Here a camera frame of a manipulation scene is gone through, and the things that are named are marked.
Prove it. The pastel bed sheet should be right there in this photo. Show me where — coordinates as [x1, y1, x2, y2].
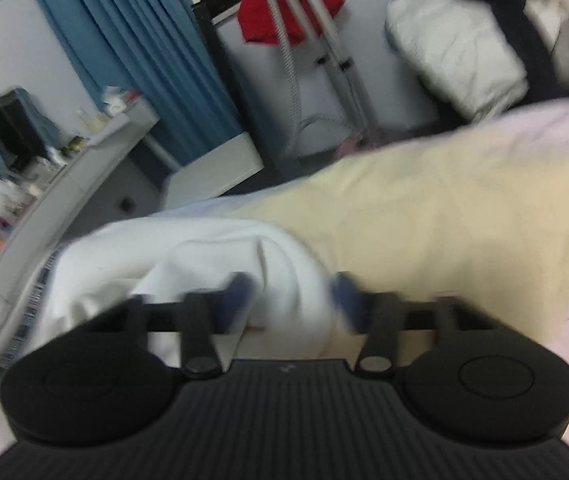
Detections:
[0, 97, 569, 468]

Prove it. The white puffy jacket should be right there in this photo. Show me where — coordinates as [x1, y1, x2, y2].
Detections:
[384, 0, 530, 121]

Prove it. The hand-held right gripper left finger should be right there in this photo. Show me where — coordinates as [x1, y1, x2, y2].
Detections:
[123, 272, 255, 379]

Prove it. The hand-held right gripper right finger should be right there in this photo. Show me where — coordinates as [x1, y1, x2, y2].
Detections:
[331, 272, 465, 377]

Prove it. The white garment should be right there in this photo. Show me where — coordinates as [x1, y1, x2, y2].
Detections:
[32, 217, 337, 361]

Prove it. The blue curtain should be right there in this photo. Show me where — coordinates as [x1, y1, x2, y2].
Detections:
[19, 0, 245, 168]

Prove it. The dark garment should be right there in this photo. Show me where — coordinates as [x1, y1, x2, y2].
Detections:
[451, 0, 565, 103]

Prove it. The metal tripod stand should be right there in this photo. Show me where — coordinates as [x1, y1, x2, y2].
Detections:
[257, 0, 380, 133]

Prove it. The red garment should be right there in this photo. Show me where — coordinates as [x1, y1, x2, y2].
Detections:
[237, 0, 346, 46]

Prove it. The white desk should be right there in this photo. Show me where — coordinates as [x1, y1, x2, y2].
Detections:
[0, 102, 182, 306]

